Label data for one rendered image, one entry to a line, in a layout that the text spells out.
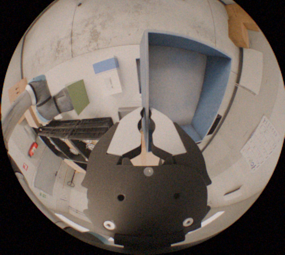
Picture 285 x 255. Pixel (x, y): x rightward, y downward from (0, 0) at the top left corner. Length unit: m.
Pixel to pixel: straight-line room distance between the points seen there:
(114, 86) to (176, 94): 0.35
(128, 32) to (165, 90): 1.19
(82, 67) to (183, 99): 0.59
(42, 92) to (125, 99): 0.51
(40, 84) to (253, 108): 3.07
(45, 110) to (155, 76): 0.53
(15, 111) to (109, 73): 0.49
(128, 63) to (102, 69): 0.16
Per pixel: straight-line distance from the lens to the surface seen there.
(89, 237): 0.27
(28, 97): 0.50
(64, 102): 0.53
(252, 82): 2.56
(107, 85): 0.47
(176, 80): 0.18
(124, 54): 0.53
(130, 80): 0.53
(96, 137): 0.53
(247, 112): 2.71
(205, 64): 0.22
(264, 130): 2.64
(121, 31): 1.33
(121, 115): 0.64
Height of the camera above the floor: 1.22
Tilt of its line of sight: 57 degrees down
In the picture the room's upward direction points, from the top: 170 degrees clockwise
